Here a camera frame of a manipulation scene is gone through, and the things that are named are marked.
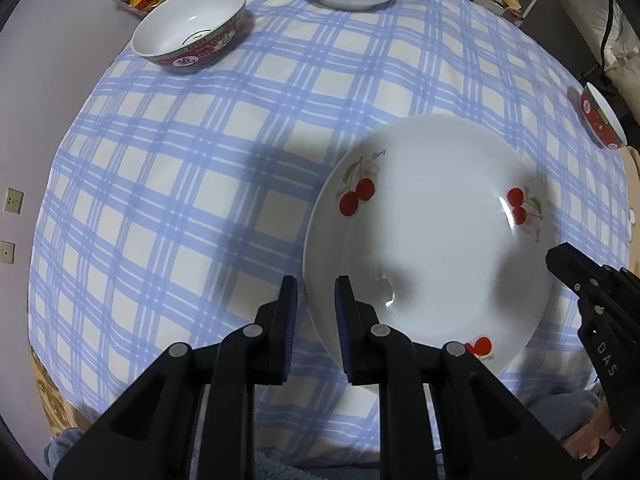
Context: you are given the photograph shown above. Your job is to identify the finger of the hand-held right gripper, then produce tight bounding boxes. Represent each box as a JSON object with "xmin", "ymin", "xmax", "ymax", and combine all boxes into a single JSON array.
[{"xmin": 545, "ymin": 242, "xmax": 640, "ymax": 312}]

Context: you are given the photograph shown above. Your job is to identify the blue checked tablecloth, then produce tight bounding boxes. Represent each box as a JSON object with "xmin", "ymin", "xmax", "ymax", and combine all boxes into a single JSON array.
[{"xmin": 27, "ymin": 0, "xmax": 632, "ymax": 466}]

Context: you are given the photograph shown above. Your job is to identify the red patterned bowl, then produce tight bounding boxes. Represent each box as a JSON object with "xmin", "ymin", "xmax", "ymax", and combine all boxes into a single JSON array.
[
  {"xmin": 131, "ymin": 0, "xmax": 247, "ymax": 75},
  {"xmin": 580, "ymin": 82, "xmax": 628, "ymax": 151}
]

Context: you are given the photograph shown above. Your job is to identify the person's right hand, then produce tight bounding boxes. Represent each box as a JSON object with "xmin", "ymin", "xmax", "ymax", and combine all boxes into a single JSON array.
[{"xmin": 562, "ymin": 400, "xmax": 618, "ymax": 461}]

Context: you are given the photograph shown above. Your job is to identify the white recliner chair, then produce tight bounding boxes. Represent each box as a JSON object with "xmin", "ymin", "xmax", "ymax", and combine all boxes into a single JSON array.
[{"xmin": 560, "ymin": 0, "xmax": 640, "ymax": 126}]

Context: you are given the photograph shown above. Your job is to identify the brown flowered blanket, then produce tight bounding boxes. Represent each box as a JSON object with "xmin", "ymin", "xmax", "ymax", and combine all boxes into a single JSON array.
[{"xmin": 30, "ymin": 345, "xmax": 101, "ymax": 437}]

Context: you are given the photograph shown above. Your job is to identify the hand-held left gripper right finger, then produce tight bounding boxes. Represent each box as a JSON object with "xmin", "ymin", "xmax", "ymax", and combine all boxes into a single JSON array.
[{"xmin": 334, "ymin": 275, "xmax": 583, "ymax": 480}]

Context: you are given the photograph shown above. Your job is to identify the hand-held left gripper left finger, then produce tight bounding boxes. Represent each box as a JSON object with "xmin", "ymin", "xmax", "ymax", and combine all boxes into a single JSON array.
[{"xmin": 52, "ymin": 274, "xmax": 300, "ymax": 480}]

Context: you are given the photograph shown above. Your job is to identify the white cherry print plate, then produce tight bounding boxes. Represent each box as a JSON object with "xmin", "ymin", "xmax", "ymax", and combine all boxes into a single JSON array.
[{"xmin": 302, "ymin": 113, "xmax": 568, "ymax": 396}]

